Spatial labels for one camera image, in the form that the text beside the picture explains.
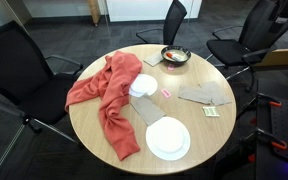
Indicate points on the brown napkin right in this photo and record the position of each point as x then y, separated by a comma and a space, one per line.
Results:
206, 93

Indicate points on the pink sachet near bowl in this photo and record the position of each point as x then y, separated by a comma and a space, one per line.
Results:
171, 67

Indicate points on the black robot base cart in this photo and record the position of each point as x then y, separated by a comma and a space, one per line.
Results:
263, 154

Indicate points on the black office chair right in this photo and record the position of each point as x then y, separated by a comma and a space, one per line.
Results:
264, 25

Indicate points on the small white plate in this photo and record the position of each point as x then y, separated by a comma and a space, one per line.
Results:
143, 84

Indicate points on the black ceramic bowl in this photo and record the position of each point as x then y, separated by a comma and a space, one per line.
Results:
180, 52

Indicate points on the red and white marker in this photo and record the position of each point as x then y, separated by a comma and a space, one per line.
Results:
173, 57

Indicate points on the large white plate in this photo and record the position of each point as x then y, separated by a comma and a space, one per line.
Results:
168, 139

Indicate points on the red-orange cloth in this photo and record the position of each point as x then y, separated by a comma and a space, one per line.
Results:
111, 84

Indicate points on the black office chair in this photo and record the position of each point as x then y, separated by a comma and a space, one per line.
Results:
35, 91
172, 22
264, 25

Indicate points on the wooden side table edge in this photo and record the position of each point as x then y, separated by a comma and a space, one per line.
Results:
277, 57

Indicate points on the black office chair left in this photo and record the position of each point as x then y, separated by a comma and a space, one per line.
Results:
35, 91

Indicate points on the brown napkin centre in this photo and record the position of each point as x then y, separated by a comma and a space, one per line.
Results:
147, 110

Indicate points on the brown napkin near bowl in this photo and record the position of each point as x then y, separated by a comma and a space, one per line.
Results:
154, 59

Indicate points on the white cabinet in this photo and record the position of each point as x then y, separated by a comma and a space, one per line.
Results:
147, 10

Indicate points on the pink sachet centre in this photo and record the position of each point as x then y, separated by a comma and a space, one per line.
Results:
166, 93

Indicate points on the black office chair back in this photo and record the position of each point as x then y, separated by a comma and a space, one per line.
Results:
172, 22

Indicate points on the wooden post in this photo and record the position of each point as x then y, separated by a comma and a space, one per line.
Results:
95, 11

